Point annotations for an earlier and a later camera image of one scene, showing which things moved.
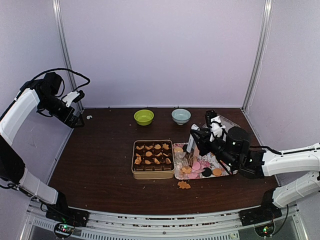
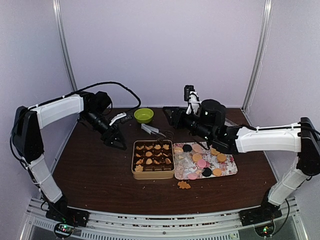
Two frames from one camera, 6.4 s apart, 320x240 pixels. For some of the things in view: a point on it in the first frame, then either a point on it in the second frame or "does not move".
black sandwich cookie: x=207 y=172 does not move
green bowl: x=144 y=117 does not move
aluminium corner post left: x=57 y=7 does not move
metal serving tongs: x=190 y=156 → x=168 y=134
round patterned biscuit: x=178 y=150 does not move
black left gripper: x=66 y=117 → x=108 y=137
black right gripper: x=204 y=138 → x=177 y=114
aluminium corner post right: x=257 y=55 does not move
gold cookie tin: x=153 y=159 does not move
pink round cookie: x=196 y=165 → x=201 y=163
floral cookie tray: x=191 y=165 does not move
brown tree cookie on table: x=183 y=185 does not move
